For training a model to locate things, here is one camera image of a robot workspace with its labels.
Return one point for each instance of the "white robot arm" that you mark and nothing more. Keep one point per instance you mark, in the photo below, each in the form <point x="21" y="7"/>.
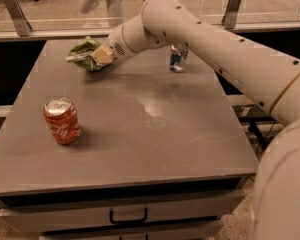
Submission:
<point x="269" y="78"/>

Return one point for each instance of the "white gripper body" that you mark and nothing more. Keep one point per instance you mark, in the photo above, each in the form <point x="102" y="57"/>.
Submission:
<point x="116" y="47"/>

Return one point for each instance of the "black table leg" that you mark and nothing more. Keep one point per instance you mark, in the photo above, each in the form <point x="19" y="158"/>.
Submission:
<point x="253" y="128"/>

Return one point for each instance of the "silver blue energy drink can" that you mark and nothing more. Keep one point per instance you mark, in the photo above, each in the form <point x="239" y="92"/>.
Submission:
<point x="178" y="58"/>

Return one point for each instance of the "grey lower drawer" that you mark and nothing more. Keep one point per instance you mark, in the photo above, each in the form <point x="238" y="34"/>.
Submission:
<point x="194" y="230"/>

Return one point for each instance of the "black drawer handle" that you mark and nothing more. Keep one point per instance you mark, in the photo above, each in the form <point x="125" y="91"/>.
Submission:
<point x="128" y="215"/>

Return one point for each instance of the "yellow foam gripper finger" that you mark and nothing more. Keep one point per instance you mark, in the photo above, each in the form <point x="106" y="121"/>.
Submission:
<point x="103" y="55"/>

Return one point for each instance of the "right metal railing bracket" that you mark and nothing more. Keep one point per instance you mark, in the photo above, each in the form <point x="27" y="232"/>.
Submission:
<point x="229" y="19"/>

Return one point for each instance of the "left metal railing bracket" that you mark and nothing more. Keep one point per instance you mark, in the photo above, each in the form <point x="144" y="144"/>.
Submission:
<point x="22" y="27"/>

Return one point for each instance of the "grey drawer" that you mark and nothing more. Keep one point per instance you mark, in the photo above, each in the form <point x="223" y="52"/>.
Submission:
<point x="84" y="215"/>
<point x="194" y="230"/>

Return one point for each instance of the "red soda can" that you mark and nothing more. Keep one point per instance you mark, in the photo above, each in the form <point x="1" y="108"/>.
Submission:
<point x="62" y="120"/>

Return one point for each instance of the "grey upper drawer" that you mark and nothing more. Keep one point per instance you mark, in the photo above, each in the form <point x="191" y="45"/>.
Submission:
<point x="84" y="215"/>

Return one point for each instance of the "green jalapeno chip bag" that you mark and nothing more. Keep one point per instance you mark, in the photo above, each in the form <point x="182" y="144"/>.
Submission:
<point x="80" y="54"/>

